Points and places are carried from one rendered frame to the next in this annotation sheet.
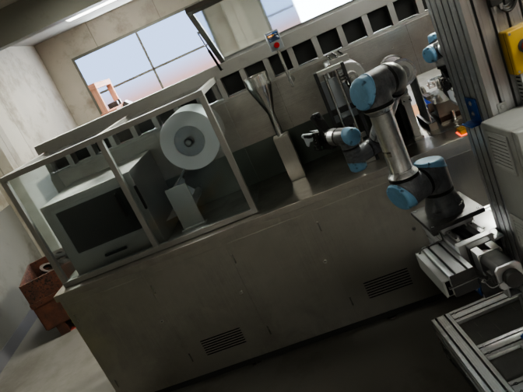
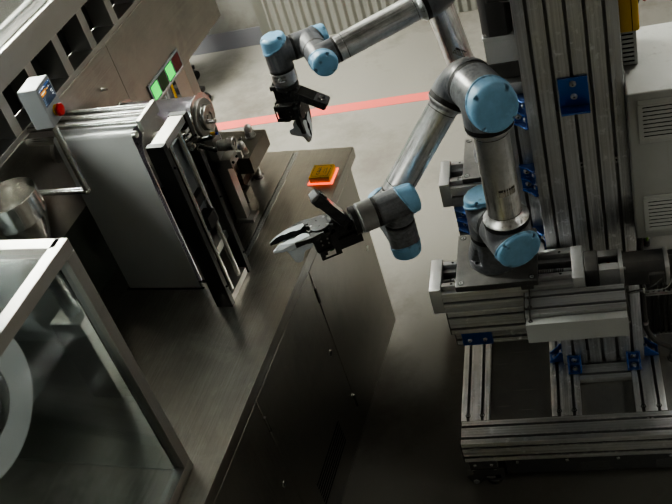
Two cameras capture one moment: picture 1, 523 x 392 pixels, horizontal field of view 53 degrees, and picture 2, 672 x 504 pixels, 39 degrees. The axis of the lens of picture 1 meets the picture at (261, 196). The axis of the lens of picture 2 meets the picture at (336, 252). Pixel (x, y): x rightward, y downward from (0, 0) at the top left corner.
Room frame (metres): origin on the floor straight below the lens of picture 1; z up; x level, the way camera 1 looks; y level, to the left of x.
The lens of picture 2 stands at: (1.74, 1.37, 2.54)
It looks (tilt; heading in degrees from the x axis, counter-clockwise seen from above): 38 degrees down; 287
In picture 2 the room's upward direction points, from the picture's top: 18 degrees counter-clockwise
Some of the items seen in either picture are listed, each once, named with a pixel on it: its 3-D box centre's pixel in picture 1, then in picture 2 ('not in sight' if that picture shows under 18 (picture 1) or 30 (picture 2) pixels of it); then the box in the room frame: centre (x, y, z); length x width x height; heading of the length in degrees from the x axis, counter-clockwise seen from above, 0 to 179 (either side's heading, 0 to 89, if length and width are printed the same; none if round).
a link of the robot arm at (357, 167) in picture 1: (357, 155); (400, 232); (2.12, -0.44, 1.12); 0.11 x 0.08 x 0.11; 113
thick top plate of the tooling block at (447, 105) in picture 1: (441, 98); (204, 154); (2.83, -1.14, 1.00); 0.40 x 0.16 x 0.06; 170
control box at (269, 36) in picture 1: (274, 40); (44, 101); (2.82, -0.40, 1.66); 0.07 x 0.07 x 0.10; 87
